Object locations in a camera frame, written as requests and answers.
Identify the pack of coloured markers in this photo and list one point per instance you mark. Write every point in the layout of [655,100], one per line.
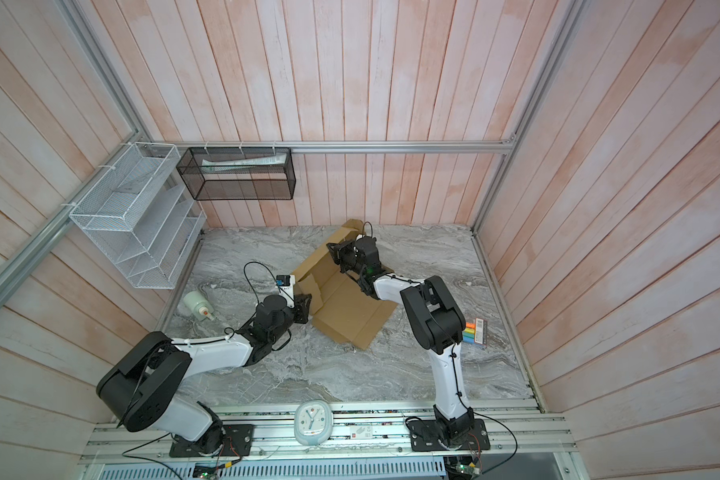
[476,332]

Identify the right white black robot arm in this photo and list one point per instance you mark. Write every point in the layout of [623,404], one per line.
[436,322]

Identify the small white label card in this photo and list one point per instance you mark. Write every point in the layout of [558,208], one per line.
[361,432]

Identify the pale blue alarm clock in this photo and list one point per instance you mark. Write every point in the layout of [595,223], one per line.
[313,423]

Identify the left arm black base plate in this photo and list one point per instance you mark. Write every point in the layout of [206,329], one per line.
[233,440]

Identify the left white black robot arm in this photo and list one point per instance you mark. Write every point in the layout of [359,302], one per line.
[141,389]

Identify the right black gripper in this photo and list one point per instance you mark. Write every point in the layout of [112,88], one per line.
[342,250]

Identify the white paper in basket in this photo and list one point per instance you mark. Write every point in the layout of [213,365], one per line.
[257,165]

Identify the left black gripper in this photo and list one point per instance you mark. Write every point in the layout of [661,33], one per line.
[301,307]

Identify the aluminium front rail frame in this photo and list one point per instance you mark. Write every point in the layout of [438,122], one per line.
[524,443]

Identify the white wire mesh shelf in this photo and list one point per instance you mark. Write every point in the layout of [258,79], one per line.
[142,220]

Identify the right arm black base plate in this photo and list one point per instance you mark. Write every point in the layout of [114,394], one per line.
[431,436]

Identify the black mesh wall basket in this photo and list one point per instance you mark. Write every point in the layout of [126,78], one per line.
[278,185]

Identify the brown cardboard box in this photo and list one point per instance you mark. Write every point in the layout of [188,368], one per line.
[338,307]

